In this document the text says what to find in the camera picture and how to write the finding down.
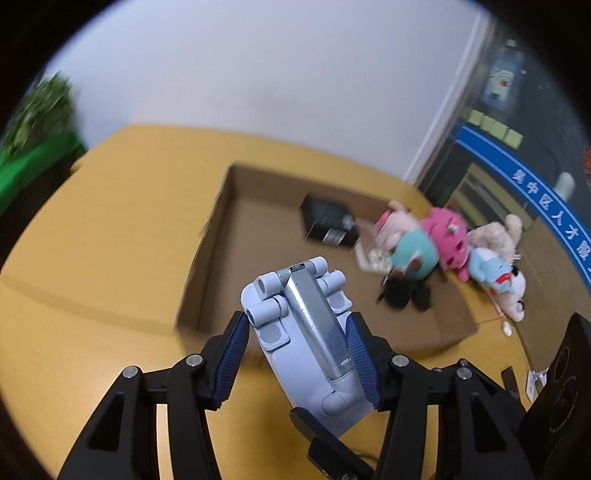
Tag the green covered side table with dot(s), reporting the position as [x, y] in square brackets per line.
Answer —
[19, 171]

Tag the black sunglasses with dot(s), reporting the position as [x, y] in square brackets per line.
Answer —
[398, 293]

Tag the white earbuds case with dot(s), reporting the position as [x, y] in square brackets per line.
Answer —
[507, 329]

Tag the cream plush toy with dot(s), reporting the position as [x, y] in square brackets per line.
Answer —
[501, 238]

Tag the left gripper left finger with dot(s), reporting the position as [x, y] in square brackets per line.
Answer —
[120, 439]

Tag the pink teal plush toy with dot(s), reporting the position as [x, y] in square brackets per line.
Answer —
[411, 252]

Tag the white plastic stand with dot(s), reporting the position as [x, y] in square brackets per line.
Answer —
[536, 380]

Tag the black product box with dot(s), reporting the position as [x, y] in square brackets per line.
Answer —
[328, 222]

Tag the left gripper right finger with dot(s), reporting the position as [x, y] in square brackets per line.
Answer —
[477, 418]

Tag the yellow sticky notes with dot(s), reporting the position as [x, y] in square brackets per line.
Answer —
[495, 128]

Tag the grey folding phone stand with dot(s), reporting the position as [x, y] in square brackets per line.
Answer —
[298, 315]

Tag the white dog plush toy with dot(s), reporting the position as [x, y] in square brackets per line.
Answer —
[511, 302]

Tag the potted green plant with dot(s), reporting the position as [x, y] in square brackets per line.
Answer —
[45, 110]

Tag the blue plush toy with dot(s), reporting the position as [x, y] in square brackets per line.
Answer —
[489, 270]

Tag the white phone case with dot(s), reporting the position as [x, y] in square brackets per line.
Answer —
[370, 257]

